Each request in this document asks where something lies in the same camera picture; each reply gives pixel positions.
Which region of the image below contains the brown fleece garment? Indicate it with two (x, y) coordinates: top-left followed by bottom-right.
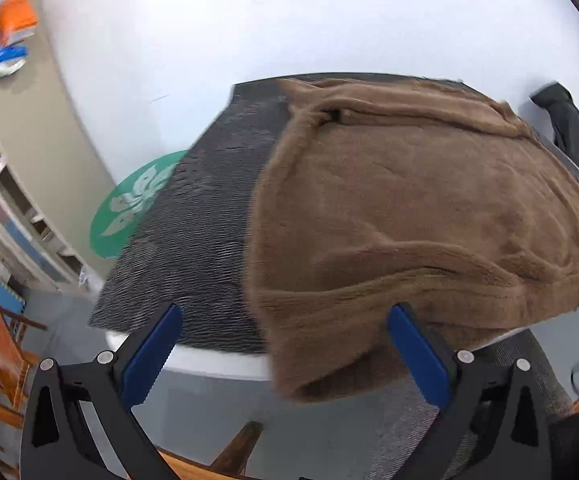
(244, 79), (579, 402)

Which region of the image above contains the wooden chair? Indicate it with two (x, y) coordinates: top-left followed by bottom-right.
(0, 306), (47, 479)

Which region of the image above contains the green round floor sticker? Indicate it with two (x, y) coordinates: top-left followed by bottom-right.
(89, 151), (186, 259)

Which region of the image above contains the dark grey patterned mat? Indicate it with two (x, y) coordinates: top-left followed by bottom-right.
(90, 78), (290, 356)

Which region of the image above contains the white shelf unit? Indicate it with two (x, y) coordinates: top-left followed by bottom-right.
(0, 44), (89, 291)

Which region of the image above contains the black garment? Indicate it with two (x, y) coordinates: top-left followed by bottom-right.
(530, 82), (579, 167)

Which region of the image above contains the blue white package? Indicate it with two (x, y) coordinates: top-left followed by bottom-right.
(0, 44), (28, 78)

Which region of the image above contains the orange box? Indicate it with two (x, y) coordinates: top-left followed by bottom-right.
(0, 0), (38, 48)

